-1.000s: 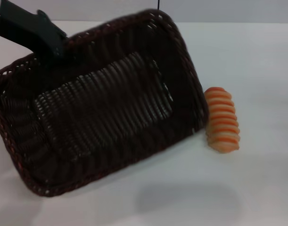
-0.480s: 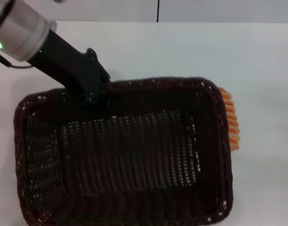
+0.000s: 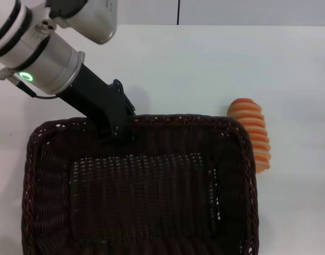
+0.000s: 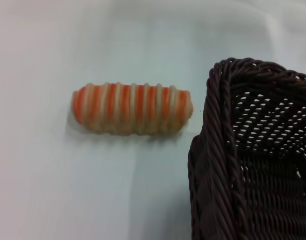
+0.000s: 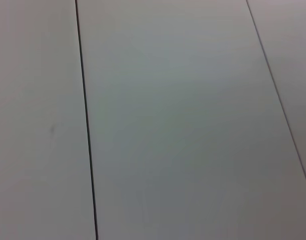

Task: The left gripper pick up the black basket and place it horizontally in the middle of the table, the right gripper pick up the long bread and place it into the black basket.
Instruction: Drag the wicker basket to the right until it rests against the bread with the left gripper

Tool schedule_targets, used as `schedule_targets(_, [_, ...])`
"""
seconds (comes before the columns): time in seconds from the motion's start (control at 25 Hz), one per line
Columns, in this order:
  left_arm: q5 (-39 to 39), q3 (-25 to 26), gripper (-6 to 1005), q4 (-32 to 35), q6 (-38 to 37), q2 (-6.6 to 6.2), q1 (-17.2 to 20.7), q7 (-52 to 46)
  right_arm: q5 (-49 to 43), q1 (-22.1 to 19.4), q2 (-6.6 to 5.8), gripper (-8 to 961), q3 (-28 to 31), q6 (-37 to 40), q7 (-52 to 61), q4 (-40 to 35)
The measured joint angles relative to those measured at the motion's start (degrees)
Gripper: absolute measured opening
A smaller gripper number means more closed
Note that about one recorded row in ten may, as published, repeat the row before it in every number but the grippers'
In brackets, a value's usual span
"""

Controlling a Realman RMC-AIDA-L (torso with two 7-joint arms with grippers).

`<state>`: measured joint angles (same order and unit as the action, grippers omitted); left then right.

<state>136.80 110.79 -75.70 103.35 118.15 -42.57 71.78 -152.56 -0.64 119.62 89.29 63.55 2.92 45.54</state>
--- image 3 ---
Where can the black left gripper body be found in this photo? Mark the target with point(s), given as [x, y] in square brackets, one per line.
[98, 101]

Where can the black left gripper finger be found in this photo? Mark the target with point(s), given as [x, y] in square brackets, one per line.
[119, 139]
[125, 98]

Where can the dark brown wicker basket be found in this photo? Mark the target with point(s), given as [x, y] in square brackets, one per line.
[141, 186]

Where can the orange striped bread roll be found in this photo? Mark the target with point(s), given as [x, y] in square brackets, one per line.
[258, 132]

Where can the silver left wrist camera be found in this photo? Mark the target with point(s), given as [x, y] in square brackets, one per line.
[93, 21]

